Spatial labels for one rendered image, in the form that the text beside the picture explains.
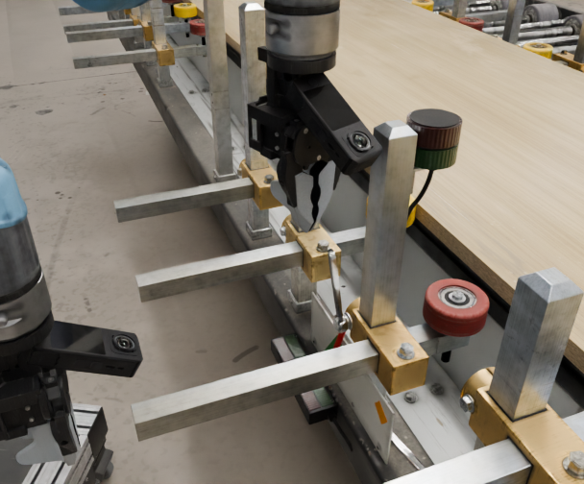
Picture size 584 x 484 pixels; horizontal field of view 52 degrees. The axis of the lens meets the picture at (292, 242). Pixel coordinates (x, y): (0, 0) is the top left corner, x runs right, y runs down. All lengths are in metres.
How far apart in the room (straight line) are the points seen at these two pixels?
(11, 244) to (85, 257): 2.03
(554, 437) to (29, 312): 0.46
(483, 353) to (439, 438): 0.15
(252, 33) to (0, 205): 0.67
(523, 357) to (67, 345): 0.41
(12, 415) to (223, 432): 1.19
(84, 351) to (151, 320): 1.56
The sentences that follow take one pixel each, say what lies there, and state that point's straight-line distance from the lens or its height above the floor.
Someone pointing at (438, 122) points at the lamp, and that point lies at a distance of 0.68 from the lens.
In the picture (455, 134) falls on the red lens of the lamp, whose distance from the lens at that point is 0.68.
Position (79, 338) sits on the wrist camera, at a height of 0.98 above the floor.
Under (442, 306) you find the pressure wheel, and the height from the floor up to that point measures 0.91.
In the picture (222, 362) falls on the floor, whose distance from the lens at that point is 1.98.
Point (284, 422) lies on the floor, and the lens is 1.81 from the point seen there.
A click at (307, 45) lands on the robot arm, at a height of 1.23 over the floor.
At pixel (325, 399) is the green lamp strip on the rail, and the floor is 0.70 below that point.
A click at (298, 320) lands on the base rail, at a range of 1.05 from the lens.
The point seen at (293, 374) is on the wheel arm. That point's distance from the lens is 0.74.
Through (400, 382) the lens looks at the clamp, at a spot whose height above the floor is 0.84.
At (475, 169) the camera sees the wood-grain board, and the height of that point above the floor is 0.90.
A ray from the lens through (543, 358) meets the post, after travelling 0.54.
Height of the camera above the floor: 1.39
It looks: 33 degrees down
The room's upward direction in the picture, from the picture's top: straight up
